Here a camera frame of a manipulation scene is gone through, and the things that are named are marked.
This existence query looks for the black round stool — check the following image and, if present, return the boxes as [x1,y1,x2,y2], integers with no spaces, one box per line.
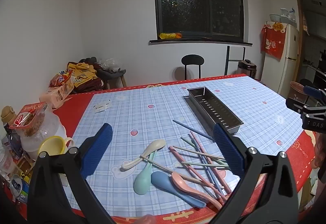
[181,54,205,81]

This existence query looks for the pile of pastel chopsticks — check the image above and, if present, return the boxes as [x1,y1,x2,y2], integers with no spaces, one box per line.
[168,131,232,203]

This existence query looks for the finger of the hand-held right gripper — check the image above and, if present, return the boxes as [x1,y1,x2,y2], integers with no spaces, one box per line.
[303,85,326,100]
[285,97,313,115]

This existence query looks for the black metal frame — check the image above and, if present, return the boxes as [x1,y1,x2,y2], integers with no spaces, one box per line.
[224,45,246,77]

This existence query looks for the red lid snack cup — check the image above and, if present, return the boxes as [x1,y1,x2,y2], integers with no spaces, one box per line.
[10,102,48,137]

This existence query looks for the grey chair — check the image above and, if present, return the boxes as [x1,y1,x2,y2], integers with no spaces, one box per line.
[96,65,127,89]

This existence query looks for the yellow cup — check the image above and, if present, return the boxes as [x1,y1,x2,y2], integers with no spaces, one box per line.
[38,136,75,156]

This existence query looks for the yellow clothes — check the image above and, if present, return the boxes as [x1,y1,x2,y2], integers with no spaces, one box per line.
[67,62,98,87]

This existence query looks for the pink waste bin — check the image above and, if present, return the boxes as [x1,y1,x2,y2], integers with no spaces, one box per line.
[290,81,309,102]

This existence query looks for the yellow bag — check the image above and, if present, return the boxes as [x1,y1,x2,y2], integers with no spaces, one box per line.
[159,32,183,40]

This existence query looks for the stainless steel utensil tray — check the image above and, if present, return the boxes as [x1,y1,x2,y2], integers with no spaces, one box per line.
[182,87,244,135]

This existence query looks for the clear plastic bottle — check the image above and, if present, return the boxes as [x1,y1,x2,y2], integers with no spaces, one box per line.
[280,7,297,26]

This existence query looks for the brown cap bottle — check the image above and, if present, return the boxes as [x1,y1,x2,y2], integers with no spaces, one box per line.
[1,106,17,126]

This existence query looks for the pink spoon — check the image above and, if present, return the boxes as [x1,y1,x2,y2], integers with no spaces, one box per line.
[171,172,222,212]

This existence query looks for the maroon clothes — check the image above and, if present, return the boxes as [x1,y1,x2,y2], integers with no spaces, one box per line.
[74,57,105,94]

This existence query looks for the dark bottle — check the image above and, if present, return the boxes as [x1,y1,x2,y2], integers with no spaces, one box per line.
[5,123,23,158]

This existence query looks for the clear plastic bag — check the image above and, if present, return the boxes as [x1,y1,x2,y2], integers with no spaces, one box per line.
[98,58,121,72]

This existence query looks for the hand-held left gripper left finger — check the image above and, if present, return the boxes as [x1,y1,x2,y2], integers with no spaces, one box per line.
[28,123,118,224]

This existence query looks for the orange snack bag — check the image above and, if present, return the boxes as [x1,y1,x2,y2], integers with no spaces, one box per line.
[49,70,73,87]

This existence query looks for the drink can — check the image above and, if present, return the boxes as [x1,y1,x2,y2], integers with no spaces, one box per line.
[10,175,27,199]

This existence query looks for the white fridge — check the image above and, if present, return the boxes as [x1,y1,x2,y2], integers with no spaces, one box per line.
[262,22,300,97]

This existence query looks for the cream spoon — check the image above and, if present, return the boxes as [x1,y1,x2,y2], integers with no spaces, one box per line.
[120,139,166,172]

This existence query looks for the small white cards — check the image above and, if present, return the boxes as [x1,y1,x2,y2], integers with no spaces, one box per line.
[93,102,113,114]

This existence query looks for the window sill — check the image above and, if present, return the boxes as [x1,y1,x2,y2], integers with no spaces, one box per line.
[149,39,253,46]

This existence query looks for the blue spoon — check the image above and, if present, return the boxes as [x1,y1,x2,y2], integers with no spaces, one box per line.
[151,171,206,208]

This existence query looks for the red printed cloth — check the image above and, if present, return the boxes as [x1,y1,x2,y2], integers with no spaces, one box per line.
[261,22,289,60]

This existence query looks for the mint green spoon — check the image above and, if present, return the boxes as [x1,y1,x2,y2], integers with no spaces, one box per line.
[134,150,157,195]

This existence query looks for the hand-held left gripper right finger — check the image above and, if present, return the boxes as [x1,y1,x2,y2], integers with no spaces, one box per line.
[213,123,299,224]

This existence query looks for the frosted plastic jug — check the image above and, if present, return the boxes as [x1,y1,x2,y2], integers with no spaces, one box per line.
[20,111,67,161]

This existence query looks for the wooden door frame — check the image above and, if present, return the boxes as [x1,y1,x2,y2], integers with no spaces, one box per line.
[293,0,326,83]

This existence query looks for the single blue chopstick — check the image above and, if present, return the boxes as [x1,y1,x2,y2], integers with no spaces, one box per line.
[173,119,214,141]

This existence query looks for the blue plaid table mat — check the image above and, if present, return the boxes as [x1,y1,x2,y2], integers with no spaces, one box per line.
[62,76,305,217]

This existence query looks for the maroon rice cooker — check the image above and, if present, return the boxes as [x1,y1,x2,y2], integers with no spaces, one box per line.
[237,59,257,80]

